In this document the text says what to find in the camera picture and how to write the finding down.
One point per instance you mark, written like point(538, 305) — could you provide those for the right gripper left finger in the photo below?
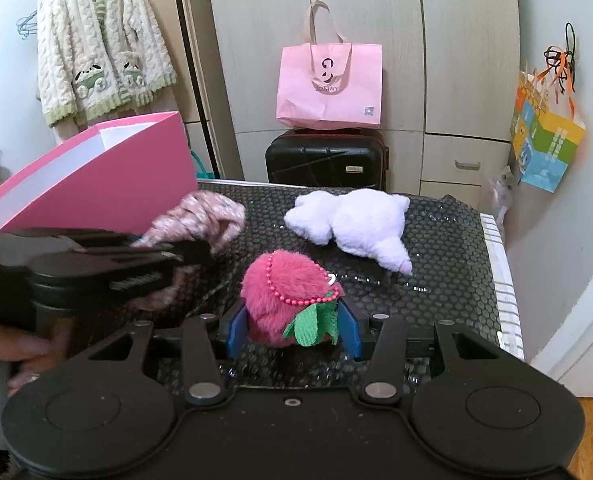
point(237, 330)

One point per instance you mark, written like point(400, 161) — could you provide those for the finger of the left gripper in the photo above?
point(113, 269)
point(76, 233)

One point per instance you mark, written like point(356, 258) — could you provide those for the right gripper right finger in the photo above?
point(349, 330)

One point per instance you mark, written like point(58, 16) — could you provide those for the red fluffy strawberry plush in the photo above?
point(290, 299)

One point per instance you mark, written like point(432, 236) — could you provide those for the pink floral cloth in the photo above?
point(201, 216)

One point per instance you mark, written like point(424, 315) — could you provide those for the person's left hand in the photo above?
point(35, 354)

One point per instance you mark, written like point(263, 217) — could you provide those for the pink cardboard box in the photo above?
point(117, 175)

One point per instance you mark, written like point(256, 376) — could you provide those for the lilac plush toy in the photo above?
point(365, 223)

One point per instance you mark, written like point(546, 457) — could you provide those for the black suitcase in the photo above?
point(346, 158)

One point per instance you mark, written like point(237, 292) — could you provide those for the cream knitted cardigan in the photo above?
point(97, 56)

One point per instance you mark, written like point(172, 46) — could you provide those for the pink shopping bag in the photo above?
point(329, 86)

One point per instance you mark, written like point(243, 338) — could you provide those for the colourful paper gift bag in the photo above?
point(546, 127)

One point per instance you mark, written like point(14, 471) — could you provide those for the beige wardrobe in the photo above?
point(435, 77)

